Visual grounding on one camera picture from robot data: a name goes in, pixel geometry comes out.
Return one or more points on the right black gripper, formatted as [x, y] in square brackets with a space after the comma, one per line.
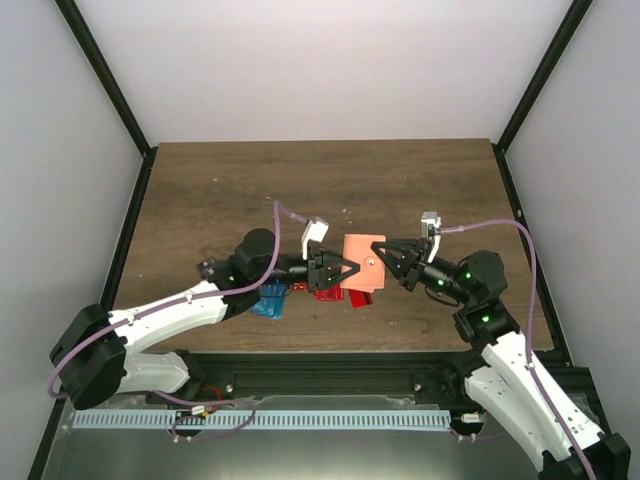
[411, 267]

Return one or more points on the light blue slotted cable duct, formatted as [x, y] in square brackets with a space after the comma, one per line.
[402, 420]

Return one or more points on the red VIP card pile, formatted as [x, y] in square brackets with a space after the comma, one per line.
[333, 294]

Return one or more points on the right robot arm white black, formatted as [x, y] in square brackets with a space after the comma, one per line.
[499, 373]

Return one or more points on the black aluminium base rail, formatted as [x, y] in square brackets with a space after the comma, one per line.
[428, 377]

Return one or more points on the black frame post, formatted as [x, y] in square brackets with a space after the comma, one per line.
[561, 39]
[81, 31]

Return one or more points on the lone red card magnetic stripe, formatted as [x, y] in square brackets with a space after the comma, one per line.
[360, 299]

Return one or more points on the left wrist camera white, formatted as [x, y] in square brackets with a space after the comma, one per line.
[315, 231]

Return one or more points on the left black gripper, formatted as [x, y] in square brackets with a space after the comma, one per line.
[320, 261]

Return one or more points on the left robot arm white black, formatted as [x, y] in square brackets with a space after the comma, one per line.
[104, 353]

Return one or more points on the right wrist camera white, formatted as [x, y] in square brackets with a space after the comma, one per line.
[431, 223]

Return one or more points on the black card pile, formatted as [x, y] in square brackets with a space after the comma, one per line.
[206, 269]

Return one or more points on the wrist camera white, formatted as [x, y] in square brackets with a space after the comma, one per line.
[315, 231]
[431, 223]

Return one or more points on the blue card pile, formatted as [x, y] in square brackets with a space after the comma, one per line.
[271, 302]

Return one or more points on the left black frame post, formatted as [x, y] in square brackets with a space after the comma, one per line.
[81, 31]

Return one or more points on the pink leather card holder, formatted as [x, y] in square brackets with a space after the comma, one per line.
[357, 248]

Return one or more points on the right black frame post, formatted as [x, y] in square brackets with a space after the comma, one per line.
[561, 39]

